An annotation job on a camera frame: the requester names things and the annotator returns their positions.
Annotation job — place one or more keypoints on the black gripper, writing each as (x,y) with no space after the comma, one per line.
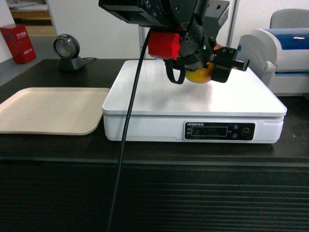
(196,48)

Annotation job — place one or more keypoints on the dark red yellow mango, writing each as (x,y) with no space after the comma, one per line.
(201,75)

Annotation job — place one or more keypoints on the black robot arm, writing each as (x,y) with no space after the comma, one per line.
(183,34)

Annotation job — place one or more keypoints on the white digital scale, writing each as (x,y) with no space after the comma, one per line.
(242,110)

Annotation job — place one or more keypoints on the white blue label printer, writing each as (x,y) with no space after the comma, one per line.
(279,57)

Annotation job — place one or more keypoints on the grey chair back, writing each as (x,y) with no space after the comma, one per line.
(290,19)

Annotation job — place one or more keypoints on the black barcode scanner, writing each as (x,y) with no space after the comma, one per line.
(68,48)

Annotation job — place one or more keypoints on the beige plastic tray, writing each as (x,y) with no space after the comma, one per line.
(53,110)

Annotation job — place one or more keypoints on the red fire extinguisher box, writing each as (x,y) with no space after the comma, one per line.
(19,43)

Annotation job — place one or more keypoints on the red wrist camera mount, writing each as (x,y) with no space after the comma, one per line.
(164,45)

